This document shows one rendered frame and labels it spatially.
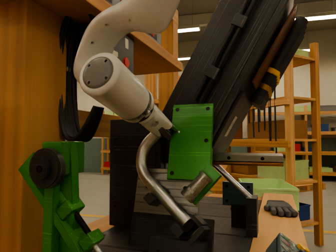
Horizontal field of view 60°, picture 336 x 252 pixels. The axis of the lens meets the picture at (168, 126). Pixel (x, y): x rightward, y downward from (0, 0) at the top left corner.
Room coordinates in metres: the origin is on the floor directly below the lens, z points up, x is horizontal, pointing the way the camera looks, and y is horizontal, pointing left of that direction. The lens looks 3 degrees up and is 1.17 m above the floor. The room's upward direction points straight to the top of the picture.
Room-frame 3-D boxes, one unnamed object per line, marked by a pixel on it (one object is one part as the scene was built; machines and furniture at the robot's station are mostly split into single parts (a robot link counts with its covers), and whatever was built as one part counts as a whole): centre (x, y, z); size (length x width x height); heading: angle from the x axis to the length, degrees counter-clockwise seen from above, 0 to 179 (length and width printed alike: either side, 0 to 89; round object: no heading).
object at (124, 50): (0.87, 0.19, 1.42); 0.17 x 0.12 x 0.15; 160
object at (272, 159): (0.94, -0.16, 1.11); 0.39 x 0.16 x 0.03; 70
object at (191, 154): (0.81, -0.07, 1.17); 0.13 x 0.12 x 0.20; 160
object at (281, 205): (1.14, -0.42, 0.91); 0.20 x 0.11 x 0.03; 169
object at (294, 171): (4.22, -0.99, 1.19); 2.30 x 0.55 x 2.39; 27
